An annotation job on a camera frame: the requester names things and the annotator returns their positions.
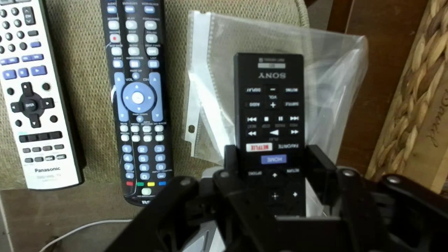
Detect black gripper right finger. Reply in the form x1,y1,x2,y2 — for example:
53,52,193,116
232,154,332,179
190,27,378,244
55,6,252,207
305,144,448,252

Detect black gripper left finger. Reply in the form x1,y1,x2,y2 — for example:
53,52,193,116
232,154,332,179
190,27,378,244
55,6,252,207
104,144,281,252

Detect black Sony remote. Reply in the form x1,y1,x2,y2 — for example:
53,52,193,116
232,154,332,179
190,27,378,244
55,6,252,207
232,52,307,219

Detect clear plastic bag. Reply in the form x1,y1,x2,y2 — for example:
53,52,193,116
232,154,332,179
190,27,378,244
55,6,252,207
183,10,370,219

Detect black remote blue buttons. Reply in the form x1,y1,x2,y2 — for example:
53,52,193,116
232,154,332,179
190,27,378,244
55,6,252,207
99,0,175,207

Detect beige couch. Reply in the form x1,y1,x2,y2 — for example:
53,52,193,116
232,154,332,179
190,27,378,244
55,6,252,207
0,0,312,193

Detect white Panasonic remote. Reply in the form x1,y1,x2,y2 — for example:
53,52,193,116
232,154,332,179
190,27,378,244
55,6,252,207
0,0,84,192

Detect white floor cable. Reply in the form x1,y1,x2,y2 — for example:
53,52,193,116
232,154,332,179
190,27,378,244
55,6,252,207
39,217,141,252

